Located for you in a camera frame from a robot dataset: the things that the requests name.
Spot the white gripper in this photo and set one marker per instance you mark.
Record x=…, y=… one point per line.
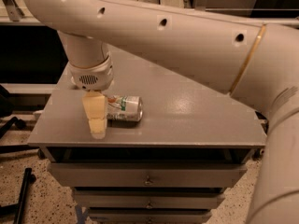
x=91, y=76

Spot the white green 7up can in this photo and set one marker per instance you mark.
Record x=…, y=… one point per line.
x=125, y=108

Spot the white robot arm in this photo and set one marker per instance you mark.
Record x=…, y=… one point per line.
x=256, y=63

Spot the black office chair base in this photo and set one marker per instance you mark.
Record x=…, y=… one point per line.
x=13, y=165

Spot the grey drawer cabinet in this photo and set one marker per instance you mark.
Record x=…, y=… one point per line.
x=173, y=166

